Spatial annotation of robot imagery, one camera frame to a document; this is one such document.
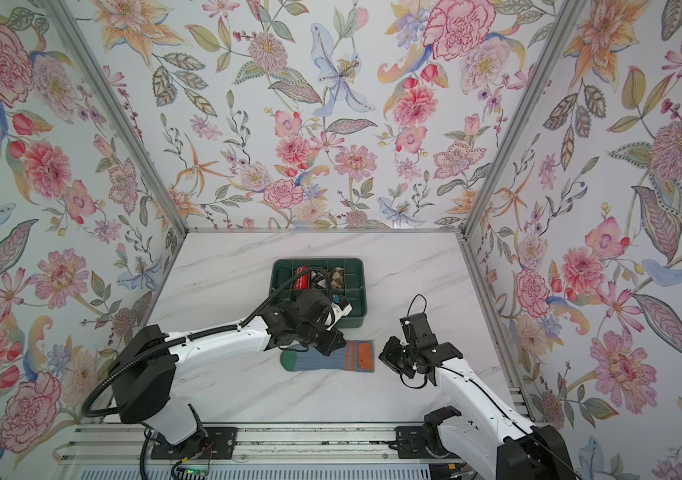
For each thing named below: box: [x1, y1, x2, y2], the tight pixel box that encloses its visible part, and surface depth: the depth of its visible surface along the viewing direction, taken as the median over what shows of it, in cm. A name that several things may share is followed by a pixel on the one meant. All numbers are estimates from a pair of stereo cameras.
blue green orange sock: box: [280, 340, 375, 372], surface depth 88 cm
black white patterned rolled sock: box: [310, 270, 327, 289], surface depth 102 cm
